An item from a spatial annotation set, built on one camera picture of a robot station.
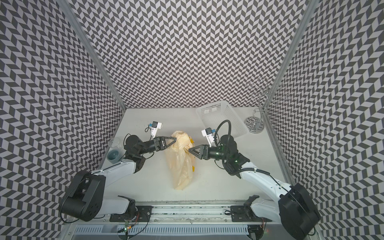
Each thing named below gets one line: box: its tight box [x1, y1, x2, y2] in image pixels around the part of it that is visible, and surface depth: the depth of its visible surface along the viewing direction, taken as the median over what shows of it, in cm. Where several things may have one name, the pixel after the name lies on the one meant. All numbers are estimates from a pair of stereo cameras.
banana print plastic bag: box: [165, 131, 196, 190], surface depth 74 cm
